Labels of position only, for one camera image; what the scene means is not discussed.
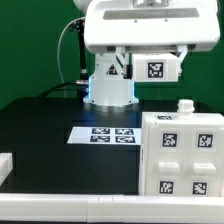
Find grey camera cable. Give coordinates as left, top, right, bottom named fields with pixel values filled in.
left=57, top=17, right=86, bottom=99

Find white left rail piece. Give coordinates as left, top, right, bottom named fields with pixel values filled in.
left=0, top=153, right=13, bottom=186

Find white marker sheet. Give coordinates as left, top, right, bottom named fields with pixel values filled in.
left=67, top=127, right=141, bottom=145

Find black camera on stand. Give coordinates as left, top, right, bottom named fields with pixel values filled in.
left=69, top=18, right=89, bottom=100

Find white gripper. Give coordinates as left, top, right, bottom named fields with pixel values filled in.
left=84, top=0, right=220, bottom=79

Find small white cabinet panel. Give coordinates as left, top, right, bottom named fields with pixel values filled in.
left=152, top=129, right=186, bottom=196

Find white front rail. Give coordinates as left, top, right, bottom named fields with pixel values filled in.
left=0, top=193, right=224, bottom=224

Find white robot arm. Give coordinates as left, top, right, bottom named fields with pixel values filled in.
left=73, top=0, right=220, bottom=109

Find large white cabinet body box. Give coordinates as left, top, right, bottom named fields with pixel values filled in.
left=138, top=100, right=224, bottom=197

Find white cabinet drawer box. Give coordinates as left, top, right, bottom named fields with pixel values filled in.
left=132, top=54, right=182, bottom=82

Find black cables at base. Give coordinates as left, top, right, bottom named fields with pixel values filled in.
left=38, top=81, right=90, bottom=99

